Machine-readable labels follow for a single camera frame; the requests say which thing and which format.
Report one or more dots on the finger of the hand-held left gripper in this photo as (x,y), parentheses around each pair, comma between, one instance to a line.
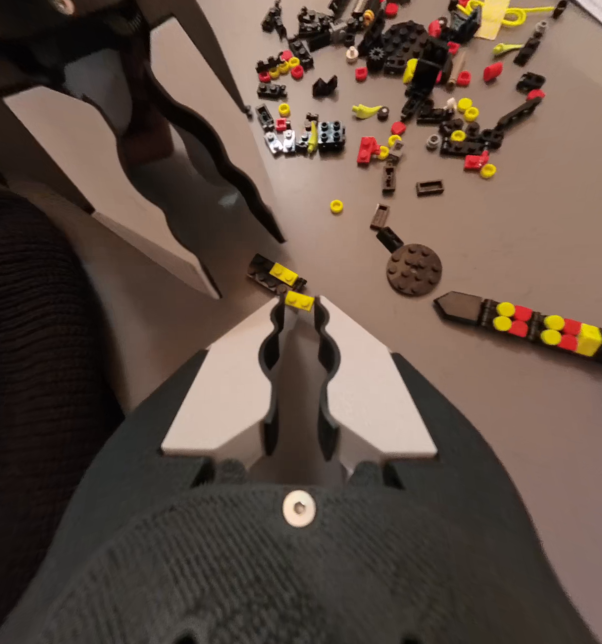
(79,161)
(205,85)

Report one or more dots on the black round lego plate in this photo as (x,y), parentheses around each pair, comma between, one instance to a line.
(414,271)

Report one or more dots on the dark lego plate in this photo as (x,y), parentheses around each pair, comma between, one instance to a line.
(258,269)

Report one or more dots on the black red yellow lego assembly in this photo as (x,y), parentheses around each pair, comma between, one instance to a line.
(462,307)

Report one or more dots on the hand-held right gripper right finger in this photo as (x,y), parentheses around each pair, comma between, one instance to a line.
(376,402)

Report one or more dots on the pile of lego pieces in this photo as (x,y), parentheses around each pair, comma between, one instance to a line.
(406,38)

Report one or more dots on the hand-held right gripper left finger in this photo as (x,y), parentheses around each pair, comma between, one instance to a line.
(215,402)

